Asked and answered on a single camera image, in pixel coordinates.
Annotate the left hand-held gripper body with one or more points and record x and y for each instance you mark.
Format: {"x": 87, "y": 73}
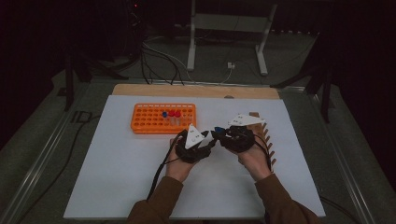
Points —
{"x": 193, "y": 138}

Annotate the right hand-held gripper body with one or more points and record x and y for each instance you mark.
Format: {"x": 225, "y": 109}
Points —
{"x": 238, "y": 140}

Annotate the blue-capped test tube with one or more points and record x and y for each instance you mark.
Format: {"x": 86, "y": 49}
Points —
{"x": 164, "y": 114}
{"x": 219, "y": 129}

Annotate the red-capped test tube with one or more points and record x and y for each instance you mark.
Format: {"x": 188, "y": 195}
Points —
{"x": 177, "y": 114}
{"x": 171, "y": 113}

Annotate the wooden test tube rack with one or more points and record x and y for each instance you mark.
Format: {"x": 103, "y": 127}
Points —
{"x": 254, "y": 114}

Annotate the orange test tube rack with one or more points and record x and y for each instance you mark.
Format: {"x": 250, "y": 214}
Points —
{"x": 146, "y": 119}

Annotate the person's right hand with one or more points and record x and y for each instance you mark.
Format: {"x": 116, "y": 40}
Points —
{"x": 255, "y": 163}

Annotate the person's left hand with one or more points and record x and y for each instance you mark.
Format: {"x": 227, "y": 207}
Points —
{"x": 179, "y": 168}

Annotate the white power plug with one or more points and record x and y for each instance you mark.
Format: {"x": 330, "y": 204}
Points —
{"x": 230, "y": 65}

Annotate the white table mat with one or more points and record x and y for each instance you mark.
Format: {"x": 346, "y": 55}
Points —
{"x": 124, "y": 174}

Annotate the black tripod stand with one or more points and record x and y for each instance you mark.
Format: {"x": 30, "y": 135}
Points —
{"x": 69, "y": 84}
{"x": 326, "y": 99}

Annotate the grey metal stand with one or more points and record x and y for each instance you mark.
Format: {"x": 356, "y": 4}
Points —
{"x": 230, "y": 23}

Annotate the black device with red light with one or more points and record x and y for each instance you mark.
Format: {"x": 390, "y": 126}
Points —
{"x": 135, "y": 5}

